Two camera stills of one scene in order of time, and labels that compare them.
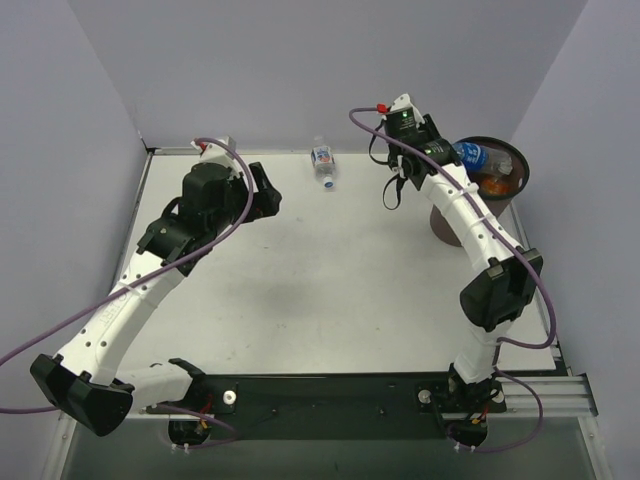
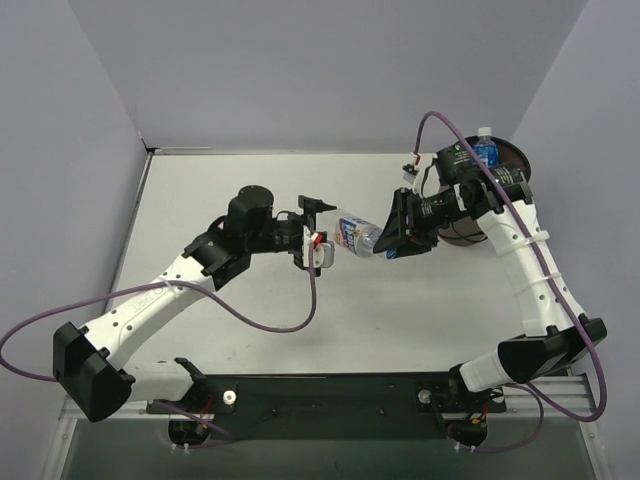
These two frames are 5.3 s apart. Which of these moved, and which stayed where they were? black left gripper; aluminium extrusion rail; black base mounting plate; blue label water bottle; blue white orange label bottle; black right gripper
Moved: blue white orange label bottle; black right gripper; blue label water bottle; black left gripper
Stayed: aluminium extrusion rail; black base mounting plate
